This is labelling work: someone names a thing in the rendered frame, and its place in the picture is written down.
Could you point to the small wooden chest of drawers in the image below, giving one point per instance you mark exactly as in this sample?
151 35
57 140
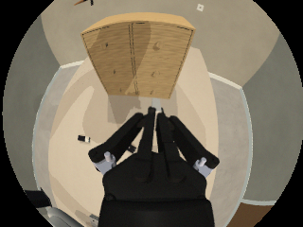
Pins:
141 17

